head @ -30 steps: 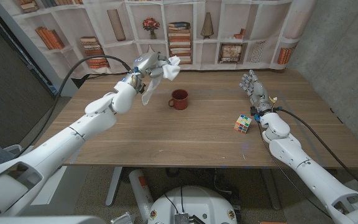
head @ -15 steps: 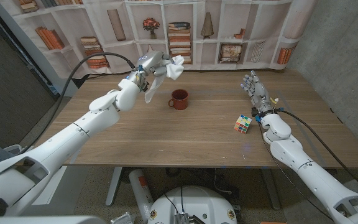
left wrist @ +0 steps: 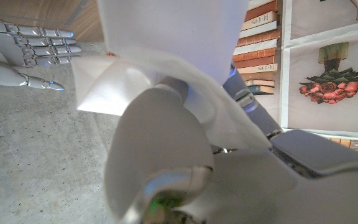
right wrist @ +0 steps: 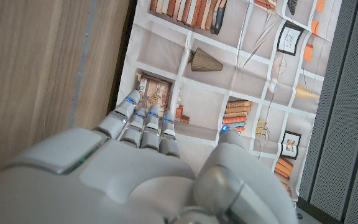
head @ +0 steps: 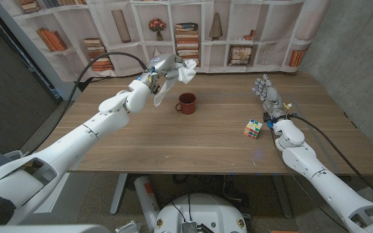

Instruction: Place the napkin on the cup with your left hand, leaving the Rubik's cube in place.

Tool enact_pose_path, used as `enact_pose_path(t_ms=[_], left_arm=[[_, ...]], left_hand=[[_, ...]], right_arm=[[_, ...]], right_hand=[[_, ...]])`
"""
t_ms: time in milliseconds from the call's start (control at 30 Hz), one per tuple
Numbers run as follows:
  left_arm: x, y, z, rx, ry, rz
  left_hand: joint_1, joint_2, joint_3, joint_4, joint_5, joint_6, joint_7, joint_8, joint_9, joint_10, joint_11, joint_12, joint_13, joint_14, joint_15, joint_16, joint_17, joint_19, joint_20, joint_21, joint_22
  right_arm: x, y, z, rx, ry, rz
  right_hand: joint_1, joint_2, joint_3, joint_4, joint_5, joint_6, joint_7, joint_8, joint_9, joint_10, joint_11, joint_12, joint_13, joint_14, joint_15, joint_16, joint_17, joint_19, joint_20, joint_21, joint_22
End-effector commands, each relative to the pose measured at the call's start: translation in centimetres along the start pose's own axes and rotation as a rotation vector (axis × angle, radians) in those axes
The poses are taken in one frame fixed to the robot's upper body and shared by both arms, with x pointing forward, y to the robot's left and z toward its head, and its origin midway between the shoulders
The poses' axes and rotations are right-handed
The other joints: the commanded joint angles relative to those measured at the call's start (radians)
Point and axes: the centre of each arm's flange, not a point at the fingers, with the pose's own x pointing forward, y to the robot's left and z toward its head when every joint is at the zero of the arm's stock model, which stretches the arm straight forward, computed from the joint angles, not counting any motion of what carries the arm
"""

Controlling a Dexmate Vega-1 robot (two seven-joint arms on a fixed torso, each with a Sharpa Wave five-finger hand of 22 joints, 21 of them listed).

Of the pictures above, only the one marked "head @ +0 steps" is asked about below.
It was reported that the printed bookshelf backdrop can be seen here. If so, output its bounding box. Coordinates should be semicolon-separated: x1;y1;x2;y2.
0;0;332;82

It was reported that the silver finned heat sink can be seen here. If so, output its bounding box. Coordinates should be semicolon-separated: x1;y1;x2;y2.
181;221;198;233

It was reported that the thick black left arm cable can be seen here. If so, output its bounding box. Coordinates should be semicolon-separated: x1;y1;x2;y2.
26;50;148;157

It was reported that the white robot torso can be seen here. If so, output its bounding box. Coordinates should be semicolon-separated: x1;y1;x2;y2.
153;193;248;233

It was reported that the grey metal table leg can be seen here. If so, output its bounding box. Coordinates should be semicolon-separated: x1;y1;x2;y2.
109;173;128;216
272;174;293;219

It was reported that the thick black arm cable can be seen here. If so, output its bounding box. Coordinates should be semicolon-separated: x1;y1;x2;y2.
289;113;373;208
26;50;148;157

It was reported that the white cloth napkin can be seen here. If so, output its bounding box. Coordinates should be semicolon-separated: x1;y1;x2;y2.
153;59;198;107

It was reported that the red mug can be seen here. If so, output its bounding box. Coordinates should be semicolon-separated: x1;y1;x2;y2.
175;93;198;115

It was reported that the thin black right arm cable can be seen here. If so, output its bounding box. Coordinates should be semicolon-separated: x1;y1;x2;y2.
271;128;350;232

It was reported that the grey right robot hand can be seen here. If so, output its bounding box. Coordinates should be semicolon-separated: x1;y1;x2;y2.
251;73;289;121

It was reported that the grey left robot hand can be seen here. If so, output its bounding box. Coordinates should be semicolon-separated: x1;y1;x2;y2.
146;53;187;81

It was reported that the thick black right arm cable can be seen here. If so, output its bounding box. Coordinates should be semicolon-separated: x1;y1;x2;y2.
289;113;373;208

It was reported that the Rubik's cube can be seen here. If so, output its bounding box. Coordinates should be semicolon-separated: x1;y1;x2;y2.
243;118;264;140

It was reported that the white cylinder with orange label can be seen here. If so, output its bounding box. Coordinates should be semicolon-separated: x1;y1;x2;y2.
133;175;161;232

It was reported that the perforated metal cabinet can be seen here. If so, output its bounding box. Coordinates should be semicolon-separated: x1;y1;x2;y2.
0;6;61;156

